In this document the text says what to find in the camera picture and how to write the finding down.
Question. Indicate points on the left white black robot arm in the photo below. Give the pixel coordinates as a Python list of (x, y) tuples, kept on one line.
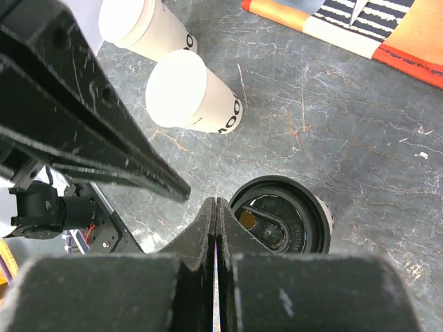
[(42, 214)]

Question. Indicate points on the black coffee cup lid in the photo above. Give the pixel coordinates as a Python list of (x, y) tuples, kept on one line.
[(277, 221)]

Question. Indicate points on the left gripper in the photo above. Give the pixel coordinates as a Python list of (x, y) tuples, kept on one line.
[(59, 109)]

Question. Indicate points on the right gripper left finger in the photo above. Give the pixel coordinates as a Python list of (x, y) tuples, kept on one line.
[(169, 290)]

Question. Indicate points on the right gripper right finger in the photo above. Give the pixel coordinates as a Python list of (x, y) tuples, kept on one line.
[(261, 291)]

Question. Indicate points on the colourful patchwork placemat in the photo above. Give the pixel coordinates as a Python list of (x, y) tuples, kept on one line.
[(406, 35)]

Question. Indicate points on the white paper cup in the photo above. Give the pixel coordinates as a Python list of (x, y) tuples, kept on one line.
[(182, 92), (146, 27), (282, 221)]

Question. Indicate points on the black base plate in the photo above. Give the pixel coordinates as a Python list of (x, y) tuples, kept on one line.
[(106, 233)]

